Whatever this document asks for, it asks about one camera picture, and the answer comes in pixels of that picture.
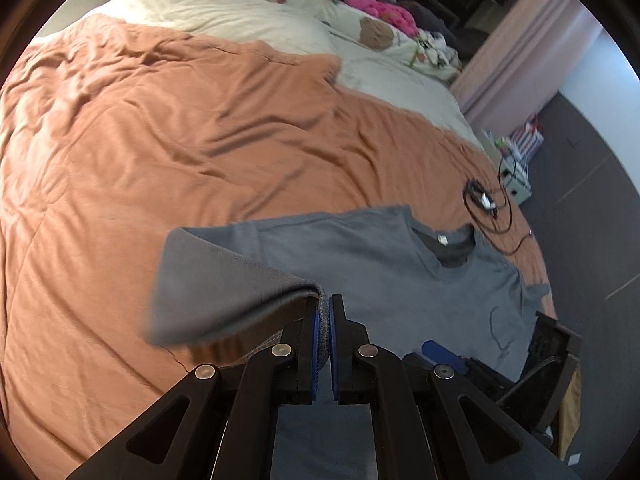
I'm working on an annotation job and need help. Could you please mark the pink fluffy garment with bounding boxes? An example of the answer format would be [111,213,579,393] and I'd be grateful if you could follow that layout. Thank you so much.
[344,0,419,37]

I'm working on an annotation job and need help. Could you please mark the right pink curtain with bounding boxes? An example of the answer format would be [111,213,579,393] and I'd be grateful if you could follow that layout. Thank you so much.
[450,0,602,136]

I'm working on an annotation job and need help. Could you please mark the white bedside drawer cabinet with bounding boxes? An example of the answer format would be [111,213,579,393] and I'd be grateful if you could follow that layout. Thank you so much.
[476,130,532,205]

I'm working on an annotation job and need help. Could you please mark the grey t-shirt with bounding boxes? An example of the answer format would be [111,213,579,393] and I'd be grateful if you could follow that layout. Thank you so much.
[146,204,551,480]

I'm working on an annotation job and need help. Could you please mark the black cable with device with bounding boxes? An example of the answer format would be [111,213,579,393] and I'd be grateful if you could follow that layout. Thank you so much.
[462,152,536,256]

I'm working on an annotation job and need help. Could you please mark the bear print pillow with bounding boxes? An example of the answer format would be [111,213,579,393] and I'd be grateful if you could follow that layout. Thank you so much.
[265,0,462,84]

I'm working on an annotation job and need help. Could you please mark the cream bed sheet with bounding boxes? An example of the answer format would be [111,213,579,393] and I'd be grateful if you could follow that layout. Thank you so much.
[34,0,486,151]

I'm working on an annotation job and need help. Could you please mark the orange-brown blanket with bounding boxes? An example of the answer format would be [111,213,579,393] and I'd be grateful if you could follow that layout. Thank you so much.
[0,13,559,480]

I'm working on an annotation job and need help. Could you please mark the folded mustard garment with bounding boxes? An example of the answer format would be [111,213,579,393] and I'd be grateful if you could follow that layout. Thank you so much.
[556,365,582,460]

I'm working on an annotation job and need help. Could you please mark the black white patterned cloth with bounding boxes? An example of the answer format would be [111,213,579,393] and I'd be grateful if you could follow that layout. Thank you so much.
[411,29,461,70]

